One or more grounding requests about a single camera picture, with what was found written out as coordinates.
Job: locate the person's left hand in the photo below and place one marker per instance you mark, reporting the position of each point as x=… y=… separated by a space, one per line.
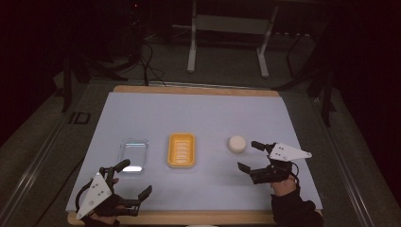
x=107 y=214

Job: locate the person's right hand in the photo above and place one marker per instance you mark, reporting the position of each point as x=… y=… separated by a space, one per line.
x=283 y=187

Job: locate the metal floor rail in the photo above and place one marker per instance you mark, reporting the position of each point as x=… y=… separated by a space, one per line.
x=346 y=170
x=28 y=176

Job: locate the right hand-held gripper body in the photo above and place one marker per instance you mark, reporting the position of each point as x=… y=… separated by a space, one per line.
x=277 y=164

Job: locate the white metal stand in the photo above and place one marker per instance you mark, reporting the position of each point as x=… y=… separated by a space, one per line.
x=231 y=25

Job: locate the black floor bracket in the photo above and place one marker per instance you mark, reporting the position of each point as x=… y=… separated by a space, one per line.
x=80 y=118

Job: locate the clear plastic container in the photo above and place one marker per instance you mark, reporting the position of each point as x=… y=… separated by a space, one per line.
x=133 y=155

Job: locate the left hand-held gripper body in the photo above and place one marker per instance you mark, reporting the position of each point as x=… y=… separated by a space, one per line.
x=96 y=192

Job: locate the pale blue table mat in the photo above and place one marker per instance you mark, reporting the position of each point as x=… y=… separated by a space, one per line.
x=195 y=116

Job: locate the round white soap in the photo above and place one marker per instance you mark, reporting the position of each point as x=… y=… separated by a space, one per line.
x=237 y=144

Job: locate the yellow soap dish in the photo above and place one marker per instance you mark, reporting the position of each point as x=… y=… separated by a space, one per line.
x=181 y=150

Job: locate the black stand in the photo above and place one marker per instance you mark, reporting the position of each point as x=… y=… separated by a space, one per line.
x=318 y=75
x=75 y=66

